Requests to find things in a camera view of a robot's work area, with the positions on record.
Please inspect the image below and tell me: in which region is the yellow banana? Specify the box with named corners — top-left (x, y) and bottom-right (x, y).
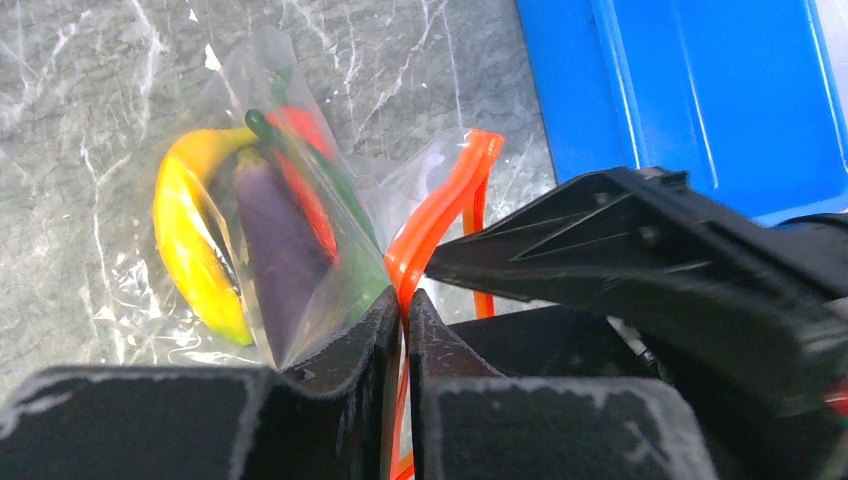
top-left (152, 127), bottom-right (258, 345)

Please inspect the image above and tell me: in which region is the purple eggplant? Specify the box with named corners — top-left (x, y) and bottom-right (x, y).
top-left (234, 147), bottom-right (330, 368)

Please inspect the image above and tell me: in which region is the clear zip top bag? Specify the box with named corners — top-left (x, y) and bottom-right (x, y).
top-left (79, 25), bottom-right (508, 480)

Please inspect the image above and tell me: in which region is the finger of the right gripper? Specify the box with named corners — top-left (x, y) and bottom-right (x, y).
top-left (450, 305), bottom-right (659, 378)
top-left (425, 167), bottom-right (847, 414)

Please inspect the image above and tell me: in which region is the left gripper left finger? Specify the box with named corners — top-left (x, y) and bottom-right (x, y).
top-left (1, 290), bottom-right (399, 479)

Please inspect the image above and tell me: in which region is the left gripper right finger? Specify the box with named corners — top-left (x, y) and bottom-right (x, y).
top-left (408, 292), bottom-right (716, 479)

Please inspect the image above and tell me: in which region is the blue plastic bin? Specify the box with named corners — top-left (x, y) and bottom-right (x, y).
top-left (517, 1), bottom-right (847, 225)

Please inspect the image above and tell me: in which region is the red chili pepper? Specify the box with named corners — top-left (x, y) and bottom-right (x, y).
top-left (266, 106), bottom-right (338, 263)

